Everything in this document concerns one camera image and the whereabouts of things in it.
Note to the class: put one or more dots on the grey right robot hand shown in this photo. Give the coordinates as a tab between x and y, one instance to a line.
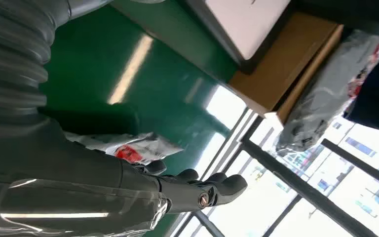
62	183

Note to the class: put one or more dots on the green conveyor belt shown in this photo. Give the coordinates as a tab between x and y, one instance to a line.
163	98

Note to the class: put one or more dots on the brown cardboard box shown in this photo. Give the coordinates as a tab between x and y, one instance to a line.
284	62

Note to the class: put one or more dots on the plump grey mailer package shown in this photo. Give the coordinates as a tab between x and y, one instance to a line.
323	95

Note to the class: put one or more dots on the scanner base with printed pad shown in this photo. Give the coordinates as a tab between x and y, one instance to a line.
245	23

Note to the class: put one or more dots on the black window frame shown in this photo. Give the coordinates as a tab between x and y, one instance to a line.
307	191

